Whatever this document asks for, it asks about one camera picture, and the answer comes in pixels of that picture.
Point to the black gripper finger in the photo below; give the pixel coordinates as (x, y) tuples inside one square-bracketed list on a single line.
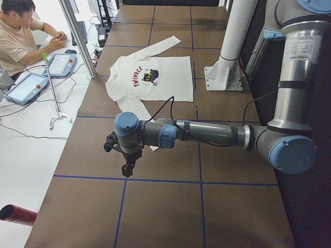
[(127, 169)]

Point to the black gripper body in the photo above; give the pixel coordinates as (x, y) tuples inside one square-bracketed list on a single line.
[(131, 156)]

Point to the cream long-sleeve printed shirt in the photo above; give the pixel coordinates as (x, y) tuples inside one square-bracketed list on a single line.
[(145, 76)]

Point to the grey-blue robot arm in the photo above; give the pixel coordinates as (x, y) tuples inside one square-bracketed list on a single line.
[(284, 142)]

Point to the far blue teach pendant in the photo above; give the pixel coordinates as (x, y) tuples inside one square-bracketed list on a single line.
[(61, 65)]

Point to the blue teach pendant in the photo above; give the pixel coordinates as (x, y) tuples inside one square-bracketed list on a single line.
[(27, 90), (61, 65)]

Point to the red cylinder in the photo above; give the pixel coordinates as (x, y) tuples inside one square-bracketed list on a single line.
[(19, 215)]

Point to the near blue teach pendant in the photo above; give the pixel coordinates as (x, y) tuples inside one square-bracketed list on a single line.
[(27, 90)]

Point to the white pillar with base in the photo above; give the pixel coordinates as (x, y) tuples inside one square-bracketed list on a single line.
[(225, 74)]

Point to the black box with white label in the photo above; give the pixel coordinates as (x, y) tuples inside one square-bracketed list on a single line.
[(102, 36)]

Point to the metal reacher grabber tool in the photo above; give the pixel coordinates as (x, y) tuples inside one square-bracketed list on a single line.
[(59, 115)]

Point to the black keyboard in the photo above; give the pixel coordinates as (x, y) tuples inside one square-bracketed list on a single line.
[(82, 29)]

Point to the seated man in beige shirt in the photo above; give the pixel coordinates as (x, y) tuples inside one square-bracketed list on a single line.
[(18, 47)]

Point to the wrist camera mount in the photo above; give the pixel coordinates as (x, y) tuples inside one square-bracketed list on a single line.
[(111, 143)]

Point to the aluminium frame post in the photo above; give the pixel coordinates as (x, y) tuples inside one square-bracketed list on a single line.
[(72, 23)]

